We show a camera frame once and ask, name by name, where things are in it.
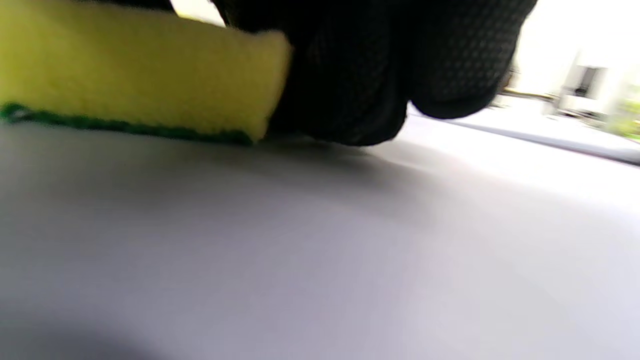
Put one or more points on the yellow green sponge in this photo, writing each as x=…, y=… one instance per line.
x=140, y=70

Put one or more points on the person's right hand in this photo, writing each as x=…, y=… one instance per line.
x=360, y=65

